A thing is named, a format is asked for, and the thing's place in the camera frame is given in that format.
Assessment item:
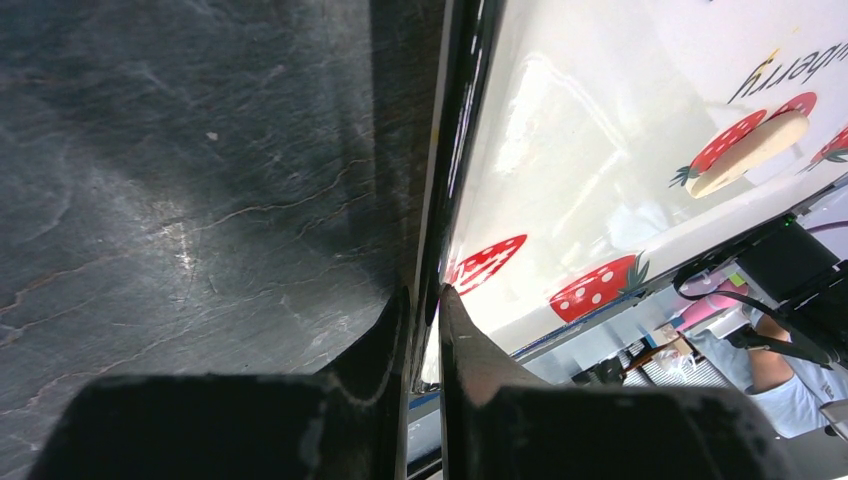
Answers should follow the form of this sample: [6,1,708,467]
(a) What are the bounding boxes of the white dough piece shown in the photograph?
[686,110,810,199]

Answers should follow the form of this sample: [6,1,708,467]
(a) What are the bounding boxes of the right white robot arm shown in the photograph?
[673,216,847,369]

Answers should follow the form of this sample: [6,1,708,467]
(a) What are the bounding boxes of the strawberry pattern tray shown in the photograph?
[420,1,847,357]

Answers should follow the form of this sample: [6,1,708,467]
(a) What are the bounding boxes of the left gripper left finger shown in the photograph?
[317,286,411,479]

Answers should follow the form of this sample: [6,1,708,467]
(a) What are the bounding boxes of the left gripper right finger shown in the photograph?
[439,285,549,479]

